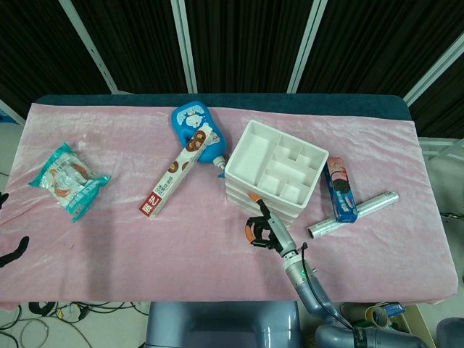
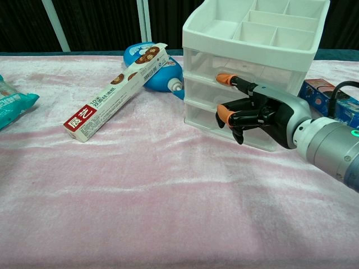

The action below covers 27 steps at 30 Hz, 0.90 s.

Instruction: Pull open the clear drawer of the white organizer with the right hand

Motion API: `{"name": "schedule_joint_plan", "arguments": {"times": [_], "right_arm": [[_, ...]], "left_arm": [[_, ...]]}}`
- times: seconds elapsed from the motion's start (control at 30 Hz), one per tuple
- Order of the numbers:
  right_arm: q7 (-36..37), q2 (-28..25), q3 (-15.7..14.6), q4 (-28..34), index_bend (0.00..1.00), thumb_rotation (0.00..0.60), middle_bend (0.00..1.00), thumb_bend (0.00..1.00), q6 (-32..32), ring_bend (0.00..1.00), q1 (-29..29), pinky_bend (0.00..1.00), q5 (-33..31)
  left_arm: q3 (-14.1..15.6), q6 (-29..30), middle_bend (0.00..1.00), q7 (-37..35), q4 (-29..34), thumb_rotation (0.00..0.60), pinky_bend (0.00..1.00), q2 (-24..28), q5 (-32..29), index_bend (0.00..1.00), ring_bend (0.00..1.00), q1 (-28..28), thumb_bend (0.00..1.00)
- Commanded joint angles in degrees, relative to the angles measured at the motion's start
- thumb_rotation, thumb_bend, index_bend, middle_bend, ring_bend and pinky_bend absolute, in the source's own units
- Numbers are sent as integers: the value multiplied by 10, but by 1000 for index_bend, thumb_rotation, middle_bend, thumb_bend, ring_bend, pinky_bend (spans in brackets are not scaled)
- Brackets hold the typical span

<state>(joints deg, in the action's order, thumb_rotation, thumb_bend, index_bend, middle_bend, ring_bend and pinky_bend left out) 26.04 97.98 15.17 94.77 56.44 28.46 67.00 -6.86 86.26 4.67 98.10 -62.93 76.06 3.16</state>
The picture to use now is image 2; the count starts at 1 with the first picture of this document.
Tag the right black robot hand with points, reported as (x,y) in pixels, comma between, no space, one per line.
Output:
(276,112)

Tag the clear plastic drawer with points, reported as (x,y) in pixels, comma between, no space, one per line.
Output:
(207,63)
(200,116)
(202,89)

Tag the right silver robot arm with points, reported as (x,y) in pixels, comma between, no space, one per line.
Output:
(328,145)

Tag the blue cookie box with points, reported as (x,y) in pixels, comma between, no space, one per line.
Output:
(317,95)

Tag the blue refill pouch white cap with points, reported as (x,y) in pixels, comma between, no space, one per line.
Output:
(158,81)

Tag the pink velvet table cloth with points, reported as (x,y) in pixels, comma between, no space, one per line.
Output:
(140,190)

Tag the long white baking paper box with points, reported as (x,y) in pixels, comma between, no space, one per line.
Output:
(117,87)

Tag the black curtain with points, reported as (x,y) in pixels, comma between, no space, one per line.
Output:
(101,22)

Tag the dark teal under cloth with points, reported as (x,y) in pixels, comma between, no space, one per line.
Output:
(84,53)

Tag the teal snack bag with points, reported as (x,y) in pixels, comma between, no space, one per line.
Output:
(12,105)

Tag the white plastic drawer organizer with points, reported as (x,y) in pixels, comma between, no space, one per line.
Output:
(253,42)

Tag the upright white frame pole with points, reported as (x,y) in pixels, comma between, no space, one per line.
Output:
(144,19)

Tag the slanted white frame pole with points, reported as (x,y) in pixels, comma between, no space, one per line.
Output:
(56,25)

